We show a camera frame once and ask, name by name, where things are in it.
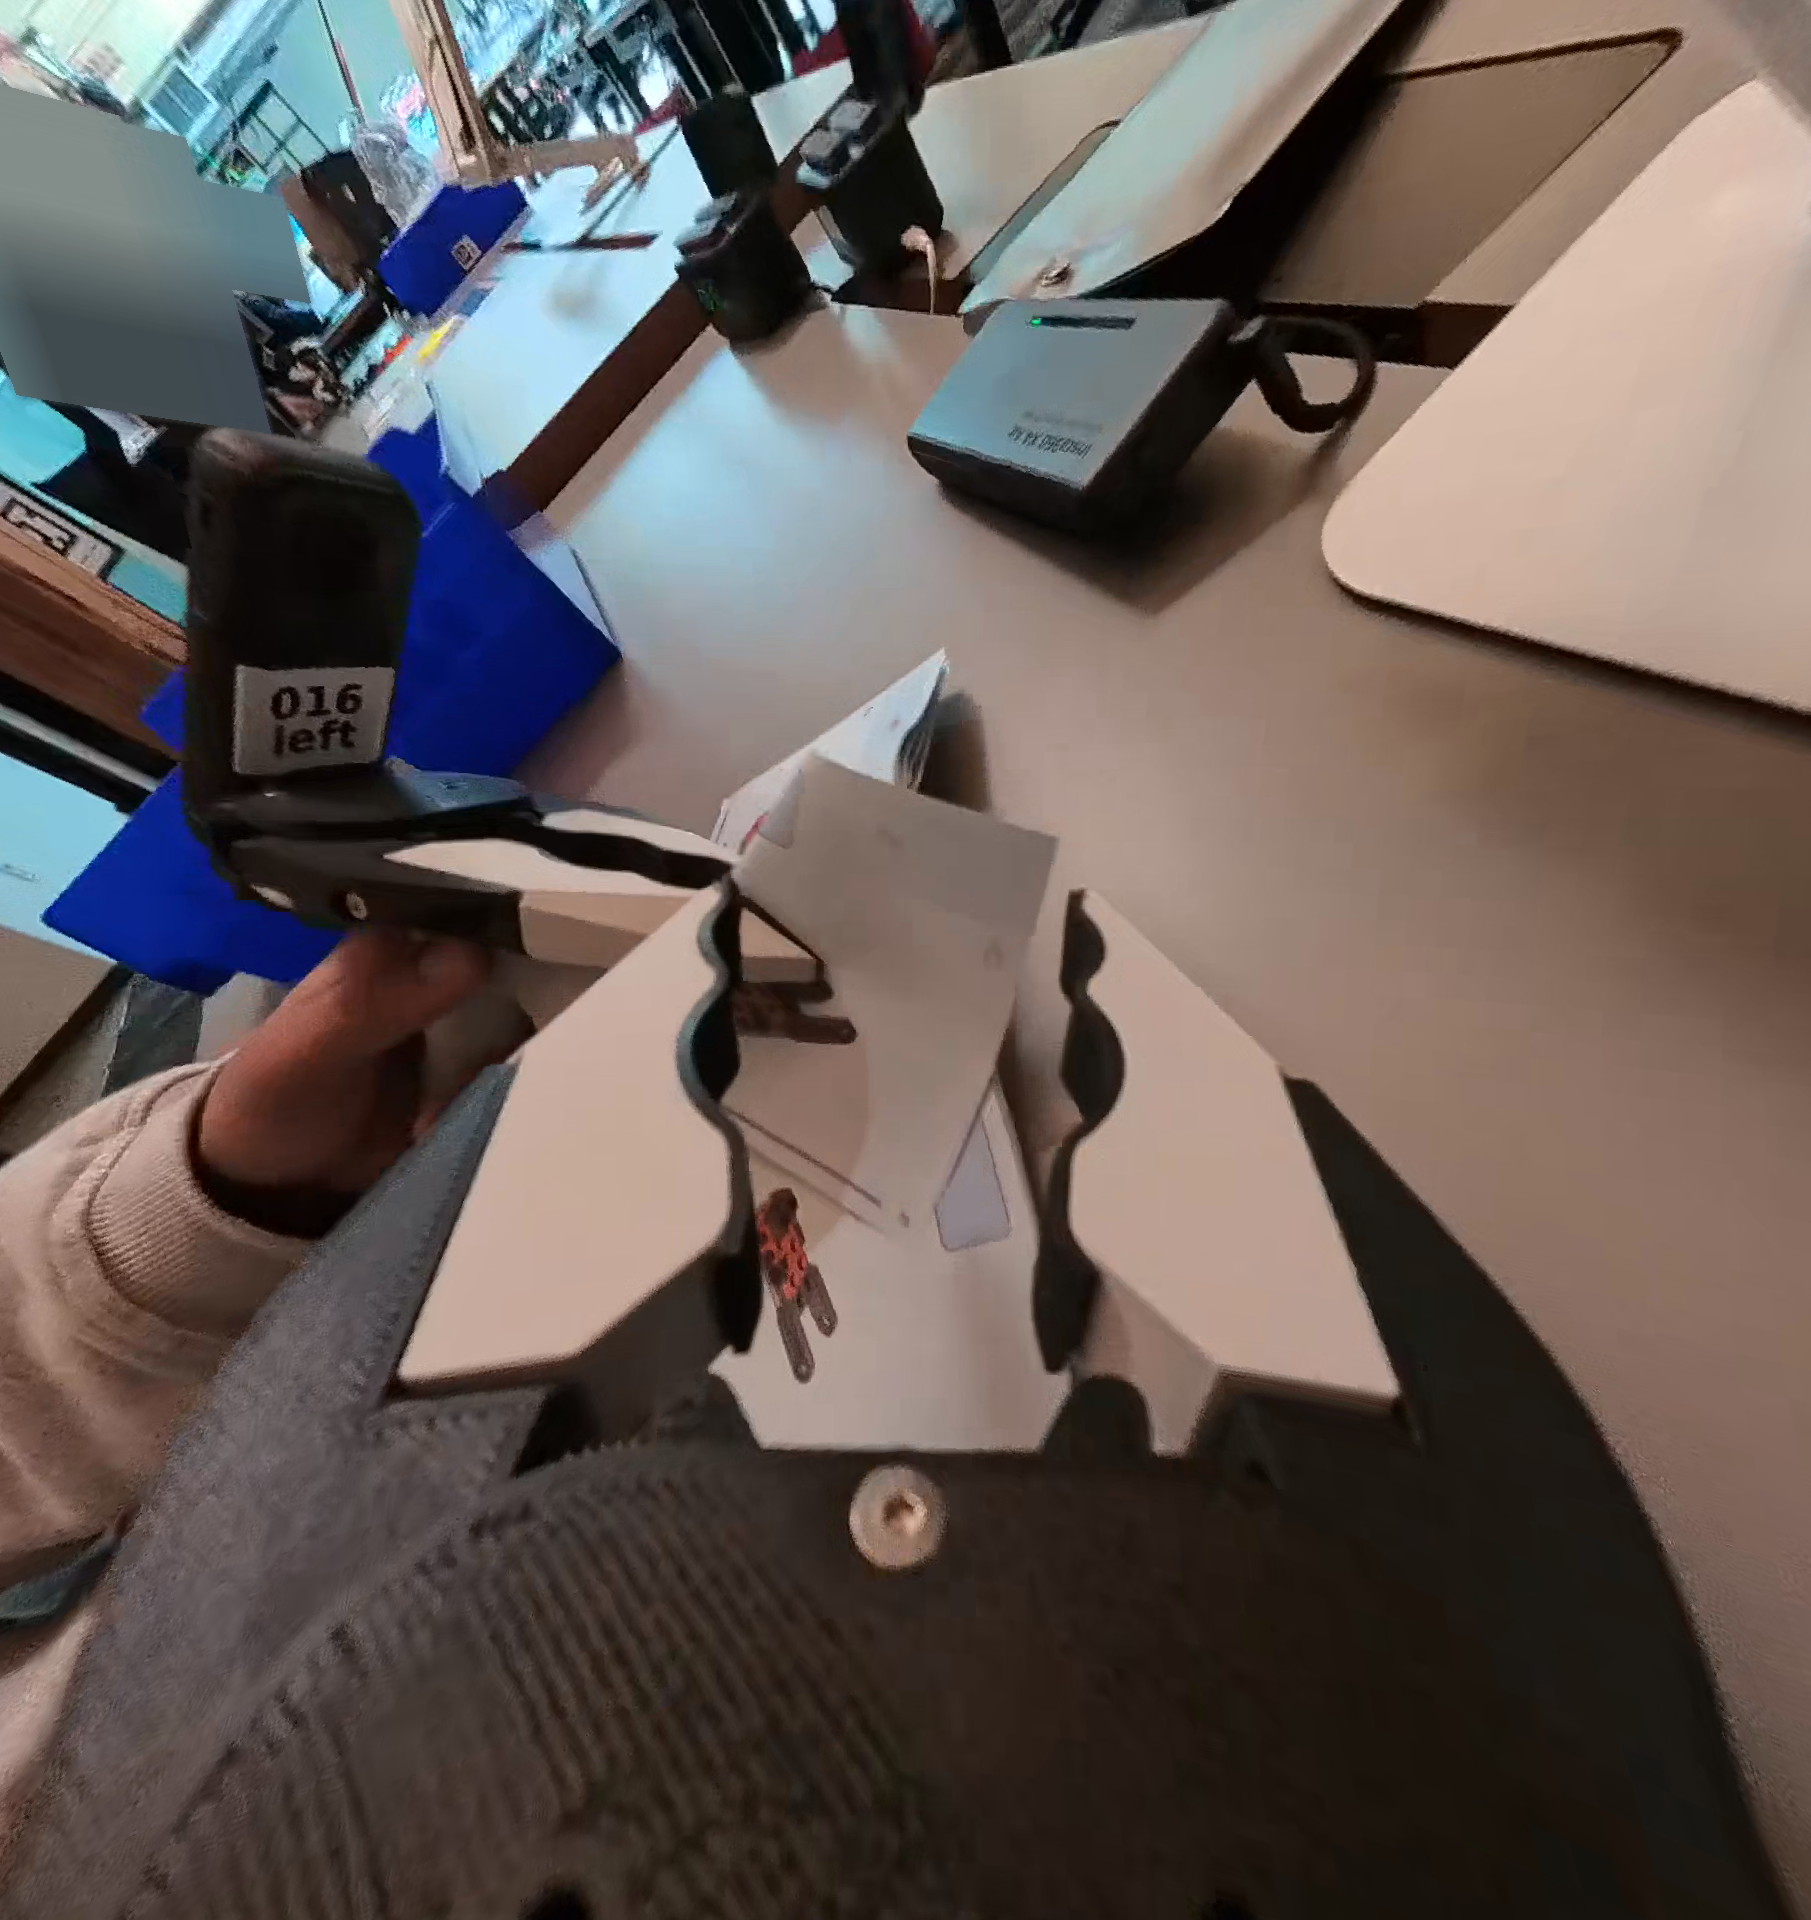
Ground cardboard sign with stand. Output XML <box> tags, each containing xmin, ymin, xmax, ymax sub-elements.
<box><xmin>393</xmin><ymin>0</ymin><xmax>651</xmax><ymax>192</ymax></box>

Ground person's left forearm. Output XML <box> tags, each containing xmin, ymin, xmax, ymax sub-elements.
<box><xmin>0</xmin><ymin>1058</ymin><xmax>323</xmax><ymax>1608</ymax></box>

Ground lego instruction booklet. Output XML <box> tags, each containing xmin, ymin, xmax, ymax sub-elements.
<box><xmin>715</xmin><ymin>646</ymin><xmax>1103</xmax><ymax>1454</ymax></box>

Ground white laptop stand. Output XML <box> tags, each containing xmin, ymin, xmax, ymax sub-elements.
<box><xmin>1319</xmin><ymin>0</ymin><xmax>1811</xmax><ymax>731</ymax></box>

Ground person's left hand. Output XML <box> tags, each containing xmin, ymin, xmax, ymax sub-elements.
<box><xmin>196</xmin><ymin>931</ymin><xmax>533</xmax><ymax>1244</ymax></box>

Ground clear plastic bags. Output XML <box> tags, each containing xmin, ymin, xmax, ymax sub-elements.
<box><xmin>347</xmin><ymin>125</ymin><xmax>446</xmax><ymax>232</ymax></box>

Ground black power adapter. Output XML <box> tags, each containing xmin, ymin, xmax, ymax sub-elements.
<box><xmin>909</xmin><ymin>294</ymin><xmax>1244</xmax><ymax>540</ymax></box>

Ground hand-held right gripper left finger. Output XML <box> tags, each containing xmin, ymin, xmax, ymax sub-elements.
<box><xmin>393</xmin><ymin>877</ymin><xmax>766</xmax><ymax>1396</ymax></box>

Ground small blue plastic bin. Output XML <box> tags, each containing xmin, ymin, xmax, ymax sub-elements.
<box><xmin>381</xmin><ymin>181</ymin><xmax>533</xmax><ymax>318</ymax></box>

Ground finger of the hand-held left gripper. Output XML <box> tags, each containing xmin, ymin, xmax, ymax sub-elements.
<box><xmin>519</xmin><ymin>888</ymin><xmax>836</xmax><ymax>988</ymax></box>
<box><xmin>393</xmin><ymin>800</ymin><xmax>747</xmax><ymax>905</ymax></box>

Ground grey desk cable flap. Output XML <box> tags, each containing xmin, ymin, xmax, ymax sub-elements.
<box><xmin>967</xmin><ymin>0</ymin><xmax>1687</xmax><ymax>367</ymax></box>

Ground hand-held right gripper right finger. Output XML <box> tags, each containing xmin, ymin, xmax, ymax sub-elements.
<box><xmin>1028</xmin><ymin>888</ymin><xmax>1406</xmax><ymax>1454</ymax></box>

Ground black charger block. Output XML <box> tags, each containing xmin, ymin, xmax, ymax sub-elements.
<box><xmin>805</xmin><ymin>81</ymin><xmax>942</xmax><ymax>276</ymax></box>
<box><xmin>671</xmin><ymin>204</ymin><xmax>816</xmax><ymax>343</ymax></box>
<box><xmin>682</xmin><ymin>81</ymin><xmax>781</xmax><ymax>204</ymax></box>

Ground black adapter cable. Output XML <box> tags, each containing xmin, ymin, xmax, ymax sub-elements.
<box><xmin>1231</xmin><ymin>313</ymin><xmax>1378</xmax><ymax>441</ymax></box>

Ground large blue plastic bin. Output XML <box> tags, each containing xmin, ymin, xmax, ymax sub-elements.
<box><xmin>39</xmin><ymin>420</ymin><xmax>619</xmax><ymax>994</ymax></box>

